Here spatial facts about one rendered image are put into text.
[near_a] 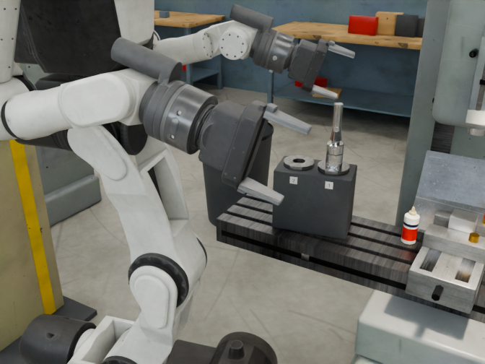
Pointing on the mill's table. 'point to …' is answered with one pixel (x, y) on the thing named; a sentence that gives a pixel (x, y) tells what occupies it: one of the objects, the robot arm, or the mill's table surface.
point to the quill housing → (458, 63)
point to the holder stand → (314, 196)
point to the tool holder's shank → (337, 123)
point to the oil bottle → (410, 227)
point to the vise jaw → (454, 243)
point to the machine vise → (446, 273)
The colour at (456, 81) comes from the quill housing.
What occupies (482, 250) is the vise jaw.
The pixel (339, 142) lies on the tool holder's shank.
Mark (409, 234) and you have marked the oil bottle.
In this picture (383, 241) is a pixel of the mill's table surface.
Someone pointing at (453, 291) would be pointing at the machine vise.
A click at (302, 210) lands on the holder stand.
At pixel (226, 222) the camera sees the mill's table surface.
